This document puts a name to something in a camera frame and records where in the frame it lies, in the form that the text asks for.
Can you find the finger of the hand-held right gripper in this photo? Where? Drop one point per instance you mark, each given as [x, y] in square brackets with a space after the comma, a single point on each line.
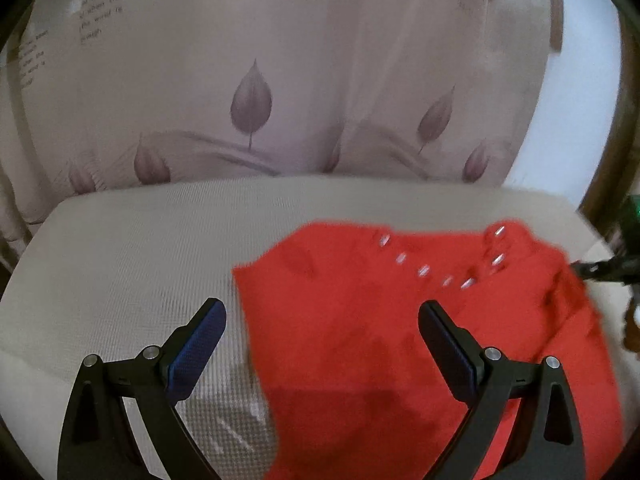
[600, 267]

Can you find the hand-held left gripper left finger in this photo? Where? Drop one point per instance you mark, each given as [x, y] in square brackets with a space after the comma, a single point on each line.
[197, 355]

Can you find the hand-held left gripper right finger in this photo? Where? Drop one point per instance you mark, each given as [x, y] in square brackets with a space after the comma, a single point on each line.
[450, 350]

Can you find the red fleece garment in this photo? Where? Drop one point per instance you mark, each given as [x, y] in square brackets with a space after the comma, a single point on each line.
[350, 320]

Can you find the beige woven mattress cover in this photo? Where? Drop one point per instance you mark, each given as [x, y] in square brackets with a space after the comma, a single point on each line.
[125, 260]

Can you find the leaf print curtain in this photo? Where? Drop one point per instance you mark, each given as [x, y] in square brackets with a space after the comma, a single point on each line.
[300, 60]

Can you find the brown wooden door frame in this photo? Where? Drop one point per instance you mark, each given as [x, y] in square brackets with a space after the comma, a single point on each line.
[617, 160]

